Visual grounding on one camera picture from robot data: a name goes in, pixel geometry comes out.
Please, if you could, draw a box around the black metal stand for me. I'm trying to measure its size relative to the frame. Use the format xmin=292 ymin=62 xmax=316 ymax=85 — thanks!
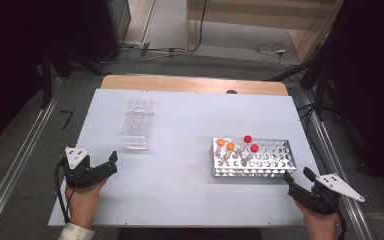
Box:
xmin=269 ymin=33 xmax=336 ymax=122
xmin=39 ymin=41 xmax=105 ymax=110

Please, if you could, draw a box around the clear acrylic tube rack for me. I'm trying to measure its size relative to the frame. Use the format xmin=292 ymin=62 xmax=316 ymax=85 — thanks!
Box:
xmin=120 ymin=98 xmax=155 ymax=151

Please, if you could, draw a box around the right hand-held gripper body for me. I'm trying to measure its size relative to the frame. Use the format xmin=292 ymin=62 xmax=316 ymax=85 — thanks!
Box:
xmin=288 ymin=173 xmax=366 ymax=216

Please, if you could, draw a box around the black floor cable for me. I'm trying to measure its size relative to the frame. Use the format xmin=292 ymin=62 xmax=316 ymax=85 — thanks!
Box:
xmin=296 ymin=102 xmax=332 ymax=194

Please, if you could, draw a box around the red-capped centrifuge tube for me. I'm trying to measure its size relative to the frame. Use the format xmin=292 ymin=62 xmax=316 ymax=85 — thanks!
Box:
xmin=234 ymin=134 xmax=254 ymax=159
xmin=241 ymin=143 xmax=260 ymax=166

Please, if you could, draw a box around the dark cabinet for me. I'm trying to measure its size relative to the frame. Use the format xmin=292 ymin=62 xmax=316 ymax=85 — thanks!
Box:
xmin=79 ymin=0 xmax=132 ymax=64

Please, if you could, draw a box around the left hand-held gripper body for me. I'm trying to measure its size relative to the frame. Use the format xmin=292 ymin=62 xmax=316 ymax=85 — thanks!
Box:
xmin=61 ymin=146 xmax=98 ymax=190

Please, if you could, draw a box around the person's left hand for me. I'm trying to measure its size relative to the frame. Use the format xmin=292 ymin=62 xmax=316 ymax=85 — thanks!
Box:
xmin=64 ymin=178 xmax=109 ymax=230

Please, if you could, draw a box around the aluminium floor rail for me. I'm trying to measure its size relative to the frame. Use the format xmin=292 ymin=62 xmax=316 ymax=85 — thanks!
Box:
xmin=0 ymin=76 xmax=65 ymax=240
xmin=299 ymin=89 xmax=375 ymax=240

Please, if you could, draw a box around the person's right hand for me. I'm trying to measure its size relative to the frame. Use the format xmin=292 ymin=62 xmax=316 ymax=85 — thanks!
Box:
xmin=294 ymin=200 xmax=341 ymax=240

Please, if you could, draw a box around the orange-capped centrifuge tube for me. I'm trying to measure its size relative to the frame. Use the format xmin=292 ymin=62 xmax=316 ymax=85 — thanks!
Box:
xmin=222 ymin=142 xmax=236 ymax=163
xmin=214 ymin=137 xmax=227 ymax=158

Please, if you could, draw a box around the power strip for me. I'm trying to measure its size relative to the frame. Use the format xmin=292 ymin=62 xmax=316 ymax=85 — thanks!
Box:
xmin=121 ymin=40 xmax=151 ymax=57

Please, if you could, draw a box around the grey floor cable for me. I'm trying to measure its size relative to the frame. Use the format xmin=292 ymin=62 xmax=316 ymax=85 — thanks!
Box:
xmin=99 ymin=46 xmax=188 ymax=65

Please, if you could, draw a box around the white coiled cable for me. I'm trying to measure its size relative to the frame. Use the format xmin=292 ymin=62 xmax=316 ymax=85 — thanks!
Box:
xmin=253 ymin=41 xmax=302 ymax=69

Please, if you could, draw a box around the left hand-held gripper cable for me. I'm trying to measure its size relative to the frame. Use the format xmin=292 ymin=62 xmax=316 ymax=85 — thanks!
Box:
xmin=54 ymin=157 xmax=72 ymax=224

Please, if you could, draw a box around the wooden shelf unit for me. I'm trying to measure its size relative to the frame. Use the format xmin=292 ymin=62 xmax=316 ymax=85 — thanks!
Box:
xmin=184 ymin=0 xmax=345 ymax=64

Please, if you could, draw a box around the black hanging cable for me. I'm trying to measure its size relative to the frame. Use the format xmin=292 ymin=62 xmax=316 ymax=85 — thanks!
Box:
xmin=191 ymin=0 xmax=209 ymax=54

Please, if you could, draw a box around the metal tube rack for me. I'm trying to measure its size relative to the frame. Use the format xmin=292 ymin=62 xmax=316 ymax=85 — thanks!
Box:
xmin=210 ymin=137 xmax=298 ymax=179

